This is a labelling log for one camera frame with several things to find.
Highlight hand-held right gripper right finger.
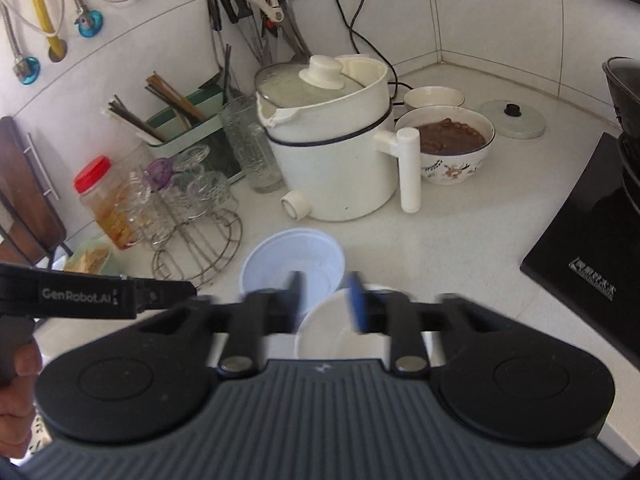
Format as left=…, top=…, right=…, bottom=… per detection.
left=347, top=272, right=512, bottom=379

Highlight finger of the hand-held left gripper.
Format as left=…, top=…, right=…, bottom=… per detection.
left=135, top=279, right=199, bottom=312

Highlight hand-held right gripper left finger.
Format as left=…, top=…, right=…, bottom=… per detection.
left=129, top=271, right=304, bottom=379

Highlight cream white bowl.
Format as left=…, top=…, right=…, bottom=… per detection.
left=295, top=285, right=449, bottom=361

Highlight pale blue bowl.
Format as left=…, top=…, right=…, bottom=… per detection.
left=240, top=228, right=347, bottom=332

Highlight person's left hand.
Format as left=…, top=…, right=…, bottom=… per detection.
left=0, top=339, right=49, bottom=460

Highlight beige dried strips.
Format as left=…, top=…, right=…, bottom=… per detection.
left=67, top=242, right=112, bottom=274

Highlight pale green container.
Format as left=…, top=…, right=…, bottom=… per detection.
left=62, top=237, right=124, bottom=277

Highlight red lid plastic jar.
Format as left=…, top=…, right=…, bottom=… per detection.
left=73, top=155, right=146, bottom=250

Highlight set of clear glass cups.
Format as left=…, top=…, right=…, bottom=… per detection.
left=120, top=145, right=239, bottom=249

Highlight dark wooden cutting board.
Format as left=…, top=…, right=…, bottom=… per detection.
left=0, top=116, right=67, bottom=266

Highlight purple glass cup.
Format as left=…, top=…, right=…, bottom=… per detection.
left=147, top=157, right=176, bottom=189

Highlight white electric cooking pot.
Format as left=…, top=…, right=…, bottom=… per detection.
left=255, top=54, right=421, bottom=222

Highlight tall clear glass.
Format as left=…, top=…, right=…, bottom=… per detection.
left=219, top=94, right=286, bottom=194

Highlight white green chopstick holder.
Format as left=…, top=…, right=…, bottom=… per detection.
left=107, top=85, right=242, bottom=181

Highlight bundle of dark chopsticks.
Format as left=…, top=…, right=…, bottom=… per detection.
left=107, top=93, right=169, bottom=144

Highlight patterned bowl with brown food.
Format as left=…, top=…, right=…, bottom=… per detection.
left=394, top=105, right=496, bottom=187

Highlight bundle of brown chopsticks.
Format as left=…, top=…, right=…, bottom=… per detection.
left=145, top=73, right=209, bottom=124

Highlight glass pot lid white knob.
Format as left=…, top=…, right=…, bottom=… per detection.
left=254, top=54, right=354, bottom=107

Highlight small white bowl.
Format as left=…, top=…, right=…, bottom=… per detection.
left=402, top=86, right=466, bottom=111

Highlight glass lid black knob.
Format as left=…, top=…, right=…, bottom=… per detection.
left=478, top=98, right=547, bottom=140

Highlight black induction cooktop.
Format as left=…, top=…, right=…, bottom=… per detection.
left=520, top=132, right=640, bottom=334

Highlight yellow gas pipe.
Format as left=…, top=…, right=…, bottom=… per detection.
left=17, top=0, right=69, bottom=64

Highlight black stacked cookware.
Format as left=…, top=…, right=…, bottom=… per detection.
left=602, top=56, right=640, bottom=222

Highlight wire cup rack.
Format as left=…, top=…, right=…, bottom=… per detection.
left=132, top=180, right=245, bottom=291

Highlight steel bar handle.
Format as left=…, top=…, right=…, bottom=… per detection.
left=27, top=132, right=61, bottom=202

